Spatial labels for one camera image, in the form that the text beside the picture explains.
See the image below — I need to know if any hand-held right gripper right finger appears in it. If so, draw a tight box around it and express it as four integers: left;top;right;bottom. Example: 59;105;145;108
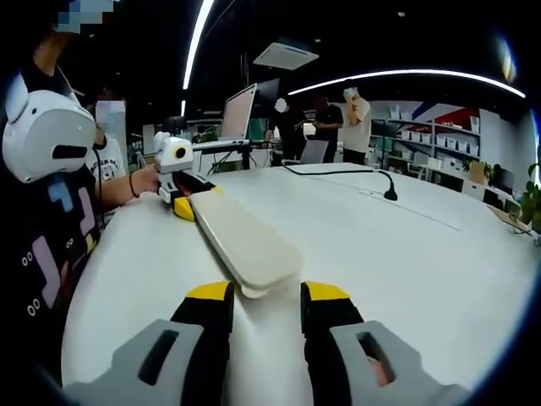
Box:
299;279;473;406

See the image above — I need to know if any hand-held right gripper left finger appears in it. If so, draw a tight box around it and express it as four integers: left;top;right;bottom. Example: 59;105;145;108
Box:
62;278;236;406

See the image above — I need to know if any beige cutlery case lid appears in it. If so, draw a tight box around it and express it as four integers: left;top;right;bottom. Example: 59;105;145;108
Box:
189;192;305;297

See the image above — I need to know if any person's left hand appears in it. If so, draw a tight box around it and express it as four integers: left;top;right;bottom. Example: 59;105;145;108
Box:
138;166;164;195

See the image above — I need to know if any person's right hand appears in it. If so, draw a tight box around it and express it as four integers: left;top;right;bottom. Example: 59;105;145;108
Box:
367;356;396;388

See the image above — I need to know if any white side desk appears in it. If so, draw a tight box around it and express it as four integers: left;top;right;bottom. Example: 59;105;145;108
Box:
192;137;276;154

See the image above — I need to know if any computer monitor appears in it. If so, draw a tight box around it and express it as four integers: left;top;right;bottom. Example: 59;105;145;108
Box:
219;83;259;140

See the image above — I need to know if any green chair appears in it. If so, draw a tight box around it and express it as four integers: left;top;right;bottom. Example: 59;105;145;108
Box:
248;117;274;144

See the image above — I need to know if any white office chair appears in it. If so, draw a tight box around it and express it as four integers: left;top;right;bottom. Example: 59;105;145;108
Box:
281;139;331;167

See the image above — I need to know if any long ceiling light strip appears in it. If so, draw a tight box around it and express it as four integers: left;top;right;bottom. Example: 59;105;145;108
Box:
287;69;527;101
181;0;216;118

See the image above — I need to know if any white chest-worn device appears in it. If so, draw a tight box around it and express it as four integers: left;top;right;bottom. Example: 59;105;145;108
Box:
2;74;98;184

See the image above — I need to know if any person's clothed torso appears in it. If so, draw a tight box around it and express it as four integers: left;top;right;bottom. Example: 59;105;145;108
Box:
0;29;105;381

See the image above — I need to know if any ceiling air conditioner vent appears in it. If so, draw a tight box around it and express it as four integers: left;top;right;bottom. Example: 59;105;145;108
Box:
252;36;320;69

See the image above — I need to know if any white office desk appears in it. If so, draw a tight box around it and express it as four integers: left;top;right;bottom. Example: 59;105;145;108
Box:
418;162;525;212

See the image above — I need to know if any grey storage shelf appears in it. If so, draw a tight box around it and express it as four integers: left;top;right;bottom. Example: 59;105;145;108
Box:
371;103;483;170

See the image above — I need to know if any cardboard box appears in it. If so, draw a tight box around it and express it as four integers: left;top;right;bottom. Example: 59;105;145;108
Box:
468;160;488;185

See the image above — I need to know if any row of white storage bins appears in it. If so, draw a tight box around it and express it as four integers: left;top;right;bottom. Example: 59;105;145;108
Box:
388;105;481;157

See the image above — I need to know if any potted green plant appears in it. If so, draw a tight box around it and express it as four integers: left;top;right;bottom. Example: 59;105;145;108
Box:
520;162;541;233

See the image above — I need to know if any black thin cable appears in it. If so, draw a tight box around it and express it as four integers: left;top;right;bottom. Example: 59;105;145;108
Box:
90;141;109;232

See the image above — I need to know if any black desk power cable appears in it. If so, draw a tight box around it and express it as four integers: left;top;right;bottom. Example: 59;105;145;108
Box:
281;162;399;202

